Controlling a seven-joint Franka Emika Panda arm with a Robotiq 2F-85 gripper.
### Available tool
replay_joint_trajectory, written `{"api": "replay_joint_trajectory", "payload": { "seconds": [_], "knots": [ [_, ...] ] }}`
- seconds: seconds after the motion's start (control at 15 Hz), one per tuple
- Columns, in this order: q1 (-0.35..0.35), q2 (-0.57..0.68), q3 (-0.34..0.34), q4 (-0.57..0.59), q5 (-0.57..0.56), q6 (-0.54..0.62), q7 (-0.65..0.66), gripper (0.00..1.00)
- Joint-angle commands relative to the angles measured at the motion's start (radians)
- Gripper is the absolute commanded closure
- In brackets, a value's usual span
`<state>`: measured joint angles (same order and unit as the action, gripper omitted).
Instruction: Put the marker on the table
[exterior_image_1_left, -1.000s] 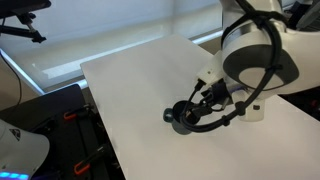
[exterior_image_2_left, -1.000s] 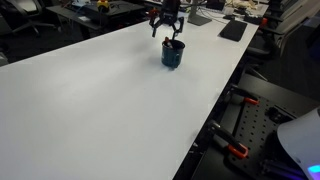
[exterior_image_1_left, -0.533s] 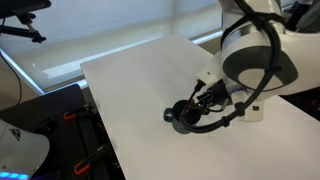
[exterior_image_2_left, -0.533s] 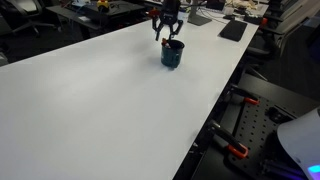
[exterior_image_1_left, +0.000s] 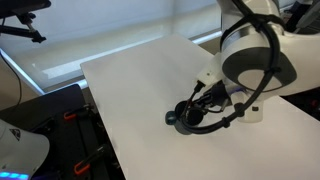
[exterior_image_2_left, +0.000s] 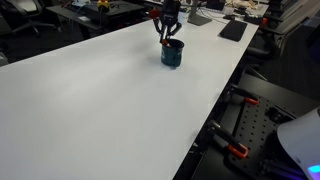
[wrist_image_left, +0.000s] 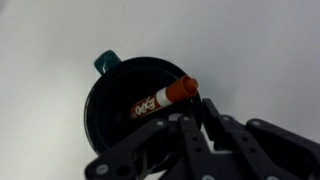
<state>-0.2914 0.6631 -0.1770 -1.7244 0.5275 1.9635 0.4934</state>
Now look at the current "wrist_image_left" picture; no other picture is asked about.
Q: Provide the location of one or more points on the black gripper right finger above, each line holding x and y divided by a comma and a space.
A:
266, 150

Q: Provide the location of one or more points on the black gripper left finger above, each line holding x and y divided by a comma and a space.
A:
193, 146

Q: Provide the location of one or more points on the orange Expo marker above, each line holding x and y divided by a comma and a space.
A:
176, 90

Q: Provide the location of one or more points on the dark green enamel mug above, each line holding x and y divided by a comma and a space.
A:
110, 100

